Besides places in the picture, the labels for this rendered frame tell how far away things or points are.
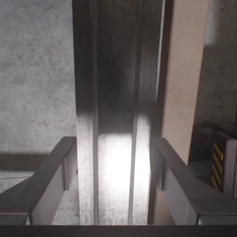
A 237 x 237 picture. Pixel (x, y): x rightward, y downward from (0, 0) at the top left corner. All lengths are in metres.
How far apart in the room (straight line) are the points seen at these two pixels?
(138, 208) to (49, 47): 0.56
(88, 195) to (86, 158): 0.04
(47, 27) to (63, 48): 0.08
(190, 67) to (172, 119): 0.10
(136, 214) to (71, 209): 0.66
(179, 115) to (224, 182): 0.16
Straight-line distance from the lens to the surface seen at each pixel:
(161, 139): 0.16
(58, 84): 0.64
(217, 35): 0.70
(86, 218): 0.20
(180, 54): 0.33
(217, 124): 0.62
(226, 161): 0.39
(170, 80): 0.32
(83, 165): 0.16
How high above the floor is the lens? 0.61
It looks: 75 degrees down
